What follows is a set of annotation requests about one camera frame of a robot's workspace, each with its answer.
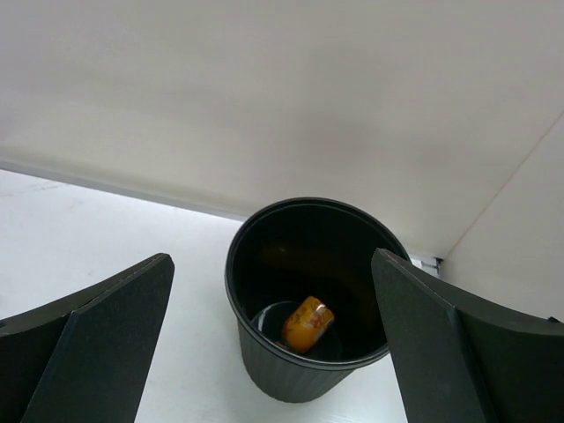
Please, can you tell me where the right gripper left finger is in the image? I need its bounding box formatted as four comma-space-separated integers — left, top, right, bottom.
1, 253, 174, 422

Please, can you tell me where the orange plastic bottle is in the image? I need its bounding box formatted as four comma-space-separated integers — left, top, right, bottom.
280, 296, 335, 353

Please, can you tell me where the black plastic bin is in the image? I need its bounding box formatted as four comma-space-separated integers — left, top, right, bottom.
225, 197, 407, 403

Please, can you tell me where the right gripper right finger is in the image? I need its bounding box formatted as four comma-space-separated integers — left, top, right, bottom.
372, 249, 563, 422

